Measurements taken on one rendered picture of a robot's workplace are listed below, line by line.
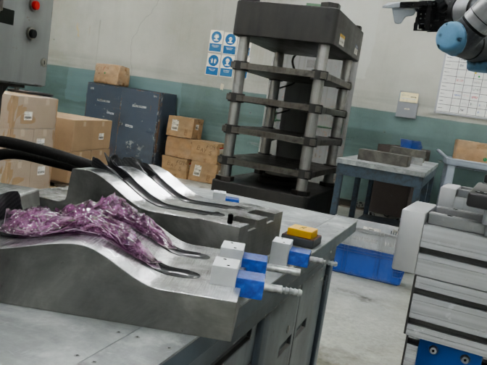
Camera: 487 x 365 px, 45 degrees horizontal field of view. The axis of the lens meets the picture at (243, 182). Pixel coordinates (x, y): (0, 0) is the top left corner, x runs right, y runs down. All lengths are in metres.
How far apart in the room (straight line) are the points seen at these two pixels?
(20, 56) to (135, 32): 7.20
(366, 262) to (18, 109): 2.91
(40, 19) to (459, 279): 1.41
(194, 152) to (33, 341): 7.27
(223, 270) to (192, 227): 0.28
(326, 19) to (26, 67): 3.61
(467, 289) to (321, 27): 4.37
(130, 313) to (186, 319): 0.08
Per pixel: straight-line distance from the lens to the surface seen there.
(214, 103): 8.27
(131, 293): 0.79
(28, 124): 5.06
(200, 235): 1.08
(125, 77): 8.59
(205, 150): 7.89
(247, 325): 1.16
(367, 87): 7.67
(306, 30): 5.15
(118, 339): 0.76
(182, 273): 0.87
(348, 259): 4.37
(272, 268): 0.95
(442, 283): 0.88
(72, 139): 5.71
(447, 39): 1.51
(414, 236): 0.87
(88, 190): 1.20
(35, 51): 1.86
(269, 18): 5.27
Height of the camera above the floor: 1.11
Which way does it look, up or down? 7 degrees down
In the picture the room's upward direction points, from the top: 8 degrees clockwise
